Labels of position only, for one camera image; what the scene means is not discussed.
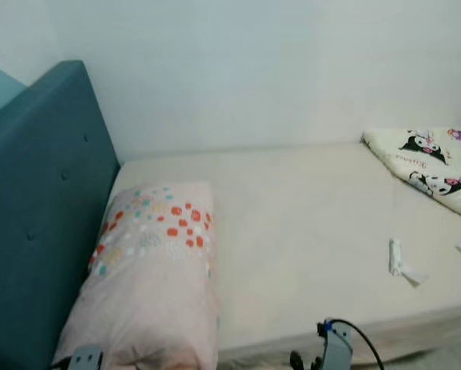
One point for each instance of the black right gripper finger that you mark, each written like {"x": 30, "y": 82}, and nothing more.
{"x": 297, "y": 361}

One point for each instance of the small white paper scrap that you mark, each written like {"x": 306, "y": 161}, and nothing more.
{"x": 414, "y": 276}

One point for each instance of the pink pillow with dots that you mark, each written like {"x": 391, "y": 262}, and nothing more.
{"x": 146, "y": 293}

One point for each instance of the cream cartoon print quilt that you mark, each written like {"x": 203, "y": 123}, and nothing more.
{"x": 431, "y": 158}

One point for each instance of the teal fabric bed headboard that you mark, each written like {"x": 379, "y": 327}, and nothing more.
{"x": 45, "y": 216}

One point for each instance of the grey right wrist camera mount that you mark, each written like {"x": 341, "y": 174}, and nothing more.
{"x": 337, "y": 351}

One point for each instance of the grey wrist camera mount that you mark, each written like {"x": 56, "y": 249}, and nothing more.
{"x": 337, "y": 351}
{"x": 86, "y": 359}

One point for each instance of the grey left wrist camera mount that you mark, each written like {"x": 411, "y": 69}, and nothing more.
{"x": 86, "y": 359}

